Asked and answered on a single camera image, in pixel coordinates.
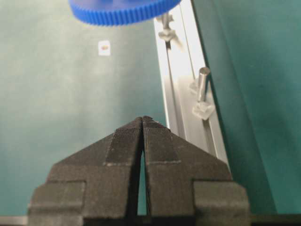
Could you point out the small white sticker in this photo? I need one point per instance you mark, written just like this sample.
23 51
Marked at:
104 48

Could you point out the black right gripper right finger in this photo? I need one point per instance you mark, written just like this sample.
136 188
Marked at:
187 186

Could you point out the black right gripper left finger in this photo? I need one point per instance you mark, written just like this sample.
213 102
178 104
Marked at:
96 186

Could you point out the long aluminium extrusion rail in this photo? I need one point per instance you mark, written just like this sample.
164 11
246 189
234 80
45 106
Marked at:
180 60

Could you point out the large blue plastic gear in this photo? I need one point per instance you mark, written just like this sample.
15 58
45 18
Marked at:
119 12

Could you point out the long steel shaft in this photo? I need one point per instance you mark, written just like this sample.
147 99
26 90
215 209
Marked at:
204 72

